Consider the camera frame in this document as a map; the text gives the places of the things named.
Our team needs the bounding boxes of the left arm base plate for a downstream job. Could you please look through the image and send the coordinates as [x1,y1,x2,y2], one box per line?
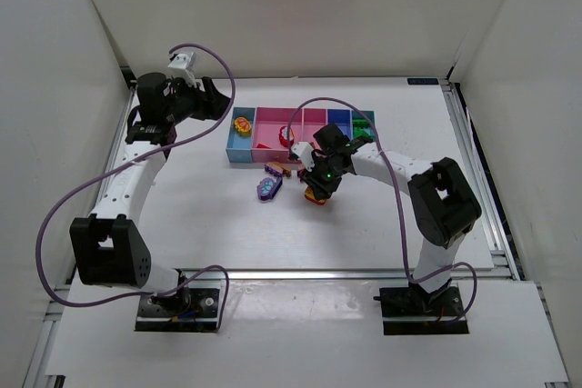
[134,284,222,333]

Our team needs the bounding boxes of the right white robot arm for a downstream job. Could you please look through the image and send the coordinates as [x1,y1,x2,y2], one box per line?
[290,124,482,295]

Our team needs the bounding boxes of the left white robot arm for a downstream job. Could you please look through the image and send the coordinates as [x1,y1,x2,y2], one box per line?
[69,73,231,293]

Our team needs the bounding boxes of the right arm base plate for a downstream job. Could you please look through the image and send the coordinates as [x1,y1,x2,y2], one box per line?
[373,286,469,336]

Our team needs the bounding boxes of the dark blue bin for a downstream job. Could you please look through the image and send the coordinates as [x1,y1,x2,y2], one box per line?
[327,109,353,138]

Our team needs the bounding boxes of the light blue left bin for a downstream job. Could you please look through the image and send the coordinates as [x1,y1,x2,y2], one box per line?
[226,106,256,164]

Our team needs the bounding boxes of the green lego brick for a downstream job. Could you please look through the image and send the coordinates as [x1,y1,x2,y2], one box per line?
[352,118,375,141]

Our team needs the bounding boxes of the purple brown lego piece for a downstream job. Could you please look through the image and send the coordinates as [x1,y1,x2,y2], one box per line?
[264,162,292,178]

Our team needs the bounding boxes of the large pink bin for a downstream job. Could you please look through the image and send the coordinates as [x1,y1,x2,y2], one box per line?
[251,107,303,164]

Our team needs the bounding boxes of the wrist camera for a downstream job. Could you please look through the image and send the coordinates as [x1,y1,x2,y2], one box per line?
[167,50,198,86]
[289,142,315,172]

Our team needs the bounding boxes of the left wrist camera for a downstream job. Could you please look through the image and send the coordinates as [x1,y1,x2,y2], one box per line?
[167,50,198,86]

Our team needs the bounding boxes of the yellow curved lego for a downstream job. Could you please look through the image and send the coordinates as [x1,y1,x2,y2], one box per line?
[304,186,326,205]

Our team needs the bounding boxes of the small pink bin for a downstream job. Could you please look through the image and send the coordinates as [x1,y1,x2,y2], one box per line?
[301,108,328,144]

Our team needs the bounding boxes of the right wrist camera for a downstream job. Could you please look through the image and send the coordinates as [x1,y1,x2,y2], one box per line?
[289,142,315,172]

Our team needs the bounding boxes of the purple flower lego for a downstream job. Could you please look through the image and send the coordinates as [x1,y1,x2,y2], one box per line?
[256,177,283,202]

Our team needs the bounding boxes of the red heart lego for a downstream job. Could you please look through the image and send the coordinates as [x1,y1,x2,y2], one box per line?
[278,125,295,148]

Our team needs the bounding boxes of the yellow pineapple lego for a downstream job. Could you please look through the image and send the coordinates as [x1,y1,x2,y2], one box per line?
[233,116,253,138]

